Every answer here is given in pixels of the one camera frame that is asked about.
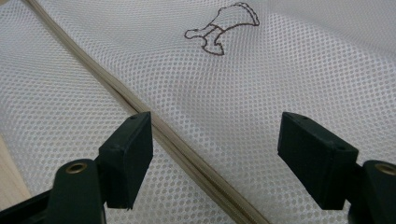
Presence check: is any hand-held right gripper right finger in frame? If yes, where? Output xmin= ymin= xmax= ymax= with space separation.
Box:
xmin=277 ymin=111 xmax=360 ymax=211

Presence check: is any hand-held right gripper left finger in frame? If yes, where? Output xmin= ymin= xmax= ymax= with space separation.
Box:
xmin=98 ymin=111 xmax=154 ymax=210

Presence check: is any white mesh laundry bag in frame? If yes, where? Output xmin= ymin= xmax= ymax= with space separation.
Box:
xmin=0 ymin=0 xmax=396 ymax=224

